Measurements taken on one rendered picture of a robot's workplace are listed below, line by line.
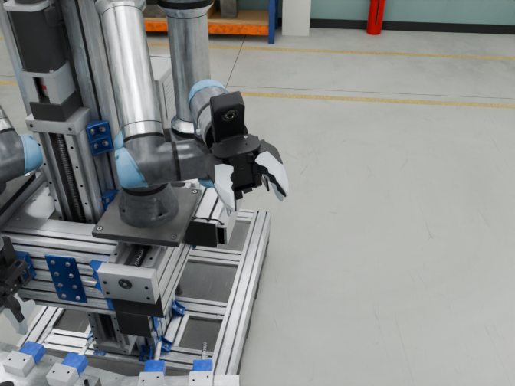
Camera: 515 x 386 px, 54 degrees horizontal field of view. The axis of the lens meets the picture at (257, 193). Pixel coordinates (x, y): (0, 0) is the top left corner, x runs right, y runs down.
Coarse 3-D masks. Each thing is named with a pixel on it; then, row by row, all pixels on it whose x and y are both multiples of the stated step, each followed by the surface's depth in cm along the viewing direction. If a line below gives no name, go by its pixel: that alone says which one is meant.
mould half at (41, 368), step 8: (0, 352) 113; (8, 352) 113; (0, 360) 111; (0, 368) 109; (32, 368) 109; (40, 368) 109; (48, 368) 109; (0, 376) 108; (8, 376) 108; (16, 376) 108; (32, 376) 108; (40, 376) 108; (80, 376) 108; (88, 376) 108; (16, 384) 106; (24, 384) 106; (32, 384) 106; (40, 384) 106; (48, 384) 106; (80, 384) 106; (96, 384) 107
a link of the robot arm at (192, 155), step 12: (180, 144) 92; (192, 144) 92; (204, 144) 90; (180, 156) 91; (192, 156) 91; (204, 156) 92; (180, 168) 91; (192, 168) 92; (204, 168) 92; (204, 180) 95
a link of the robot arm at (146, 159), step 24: (96, 0) 93; (120, 0) 92; (144, 0) 95; (120, 24) 92; (144, 24) 96; (120, 48) 91; (144, 48) 93; (120, 72) 91; (144, 72) 92; (120, 96) 91; (144, 96) 91; (120, 120) 92; (144, 120) 90; (144, 144) 90; (168, 144) 92; (120, 168) 88; (144, 168) 89; (168, 168) 90
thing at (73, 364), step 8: (88, 344) 114; (72, 352) 111; (80, 352) 112; (64, 360) 109; (72, 360) 109; (80, 360) 109; (56, 368) 106; (64, 368) 106; (72, 368) 106; (80, 368) 109; (48, 376) 105; (56, 376) 105; (64, 376) 105; (72, 376) 105; (56, 384) 106; (64, 384) 104; (72, 384) 106
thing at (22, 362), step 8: (48, 328) 117; (32, 344) 113; (40, 344) 113; (16, 352) 110; (24, 352) 111; (32, 352) 111; (40, 352) 112; (8, 360) 108; (16, 360) 108; (24, 360) 108; (32, 360) 109; (8, 368) 108; (16, 368) 107; (24, 368) 107; (24, 376) 108
